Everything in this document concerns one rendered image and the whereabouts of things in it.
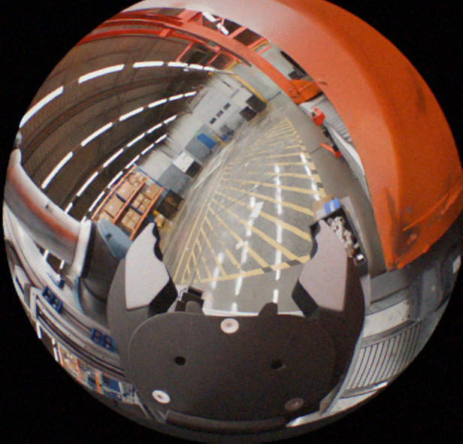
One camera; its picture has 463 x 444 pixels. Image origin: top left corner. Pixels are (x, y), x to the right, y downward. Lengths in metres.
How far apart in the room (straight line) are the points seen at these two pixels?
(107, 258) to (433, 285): 0.81
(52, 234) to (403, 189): 0.43
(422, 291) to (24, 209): 0.88
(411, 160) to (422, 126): 0.04
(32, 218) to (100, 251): 0.16
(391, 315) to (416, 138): 0.80
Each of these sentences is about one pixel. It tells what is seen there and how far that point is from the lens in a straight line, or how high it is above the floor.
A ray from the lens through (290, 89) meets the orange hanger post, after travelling 2.03.
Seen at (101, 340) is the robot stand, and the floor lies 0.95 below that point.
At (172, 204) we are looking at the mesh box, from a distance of 7.81.
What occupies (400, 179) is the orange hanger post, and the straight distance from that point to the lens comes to 0.15.
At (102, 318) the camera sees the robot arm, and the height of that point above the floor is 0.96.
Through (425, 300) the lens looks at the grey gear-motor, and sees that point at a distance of 0.59.
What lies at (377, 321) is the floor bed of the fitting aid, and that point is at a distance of 0.87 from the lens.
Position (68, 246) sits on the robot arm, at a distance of 0.29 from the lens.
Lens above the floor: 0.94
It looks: 25 degrees down
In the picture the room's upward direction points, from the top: 53 degrees counter-clockwise
